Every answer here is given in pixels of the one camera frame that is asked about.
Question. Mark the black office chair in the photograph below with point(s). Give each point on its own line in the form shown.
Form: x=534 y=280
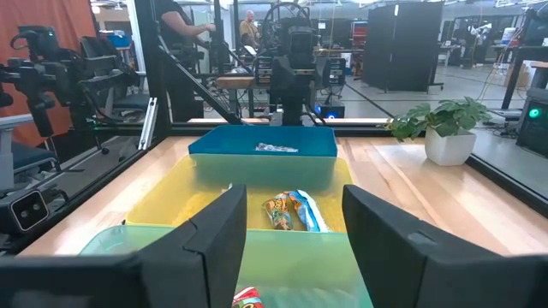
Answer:
x=128 y=102

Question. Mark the black neighbouring robot arm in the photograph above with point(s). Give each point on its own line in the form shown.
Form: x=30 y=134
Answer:
x=43 y=72

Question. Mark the grey chair with blue seat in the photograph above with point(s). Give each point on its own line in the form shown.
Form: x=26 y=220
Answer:
x=25 y=154

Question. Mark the wooden workbench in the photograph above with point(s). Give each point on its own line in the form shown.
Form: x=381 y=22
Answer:
x=235 y=82

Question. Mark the green plant in white pot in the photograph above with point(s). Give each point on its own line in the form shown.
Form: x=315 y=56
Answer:
x=449 y=147

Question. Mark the orange curtain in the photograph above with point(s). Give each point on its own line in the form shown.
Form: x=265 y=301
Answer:
x=64 y=17

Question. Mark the silver aluminium bracket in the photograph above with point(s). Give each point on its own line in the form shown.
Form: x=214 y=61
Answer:
x=147 y=124

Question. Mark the yellow plastic tray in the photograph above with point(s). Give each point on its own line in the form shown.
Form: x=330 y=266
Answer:
x=171 y=205

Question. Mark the translucent green plastic tray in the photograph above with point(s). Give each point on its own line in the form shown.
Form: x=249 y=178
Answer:
x=291 y=265

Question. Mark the black computer with blue light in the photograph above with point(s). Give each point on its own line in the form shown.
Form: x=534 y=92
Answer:
x=329 y=111

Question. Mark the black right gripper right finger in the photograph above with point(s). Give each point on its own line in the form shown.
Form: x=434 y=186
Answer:
x=406 y=265

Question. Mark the blue plastic tray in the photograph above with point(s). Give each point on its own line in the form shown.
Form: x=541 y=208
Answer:
x=222 y=143

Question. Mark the black computer with green light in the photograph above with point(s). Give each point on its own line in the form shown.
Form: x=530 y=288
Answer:
x=535 y=128

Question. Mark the person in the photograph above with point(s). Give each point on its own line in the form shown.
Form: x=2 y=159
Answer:
x=249 y=27
x=180 y=55

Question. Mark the black depth camera box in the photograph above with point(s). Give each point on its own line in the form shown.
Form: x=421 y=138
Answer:
x=27 y=209

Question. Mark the red Chewy granola bar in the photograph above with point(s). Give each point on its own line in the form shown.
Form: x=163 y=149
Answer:
x=248 y=299

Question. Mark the black partition panel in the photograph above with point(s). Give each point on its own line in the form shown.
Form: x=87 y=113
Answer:
x=402 y=45

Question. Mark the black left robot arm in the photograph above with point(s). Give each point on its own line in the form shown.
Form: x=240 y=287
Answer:
x=295 y=113

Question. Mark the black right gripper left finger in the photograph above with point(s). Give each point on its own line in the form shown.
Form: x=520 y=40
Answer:
x=192 y=265

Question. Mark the blue white granola bar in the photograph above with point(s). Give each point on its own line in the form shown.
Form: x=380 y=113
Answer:
x=308 y=211

